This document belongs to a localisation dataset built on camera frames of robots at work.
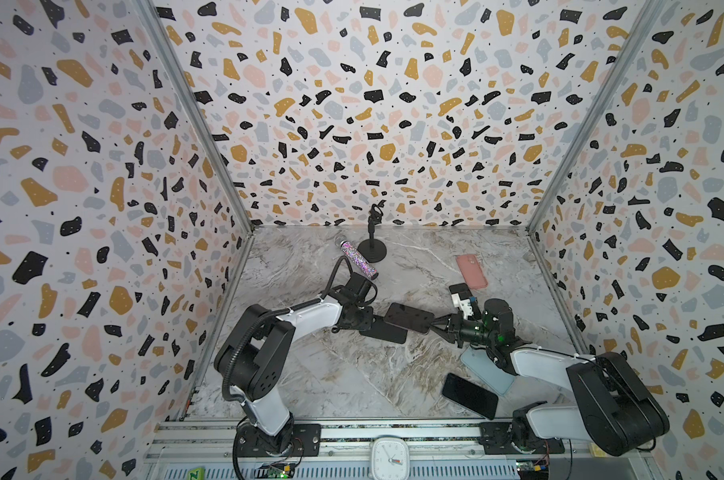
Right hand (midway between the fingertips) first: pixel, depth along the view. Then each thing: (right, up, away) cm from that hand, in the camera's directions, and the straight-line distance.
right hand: (424, 321), depth 81 cm
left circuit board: (-36, -33, -10) cm, 50 cm away
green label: (-54, -32, -13) cm, 64 cm away
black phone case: (-10, -4, +4) cm, 12 cm away
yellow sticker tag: (+40, -30, -9) cm, 51 cm away
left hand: (-16, -1, +11) cm, 20 cm away
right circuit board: (+25, -33, -9) cm, 43 cm away
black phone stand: (-15, +20, +33) cm, 41 cm away
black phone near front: (+13, -21, +1) cm, 24 cm away
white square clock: (-10, -29, -12) cm, 33 cm away
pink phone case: (+22, +12, +30) cm, 39 cm away
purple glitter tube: (-21, +17, +29) cm, 40 cm away
